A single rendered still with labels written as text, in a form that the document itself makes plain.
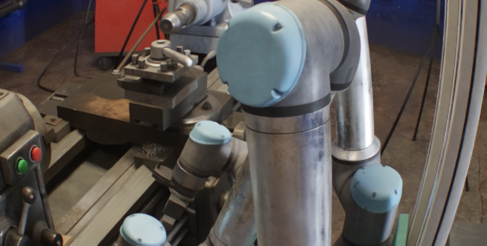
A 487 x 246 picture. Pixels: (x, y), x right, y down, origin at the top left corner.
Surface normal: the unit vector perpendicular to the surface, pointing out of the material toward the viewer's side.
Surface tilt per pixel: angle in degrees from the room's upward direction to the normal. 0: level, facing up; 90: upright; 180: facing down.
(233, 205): 85
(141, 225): 19
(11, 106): 45
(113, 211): 36
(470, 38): 90
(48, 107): 0
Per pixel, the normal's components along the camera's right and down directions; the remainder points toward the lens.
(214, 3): 0.94, 0.10
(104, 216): 0.58, -0.64
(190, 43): -0.33, 0.39
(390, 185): 0.04, -0.87
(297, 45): 0.68, -0.09
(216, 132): 0.36, -0.87
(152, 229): 0.29, -0.76
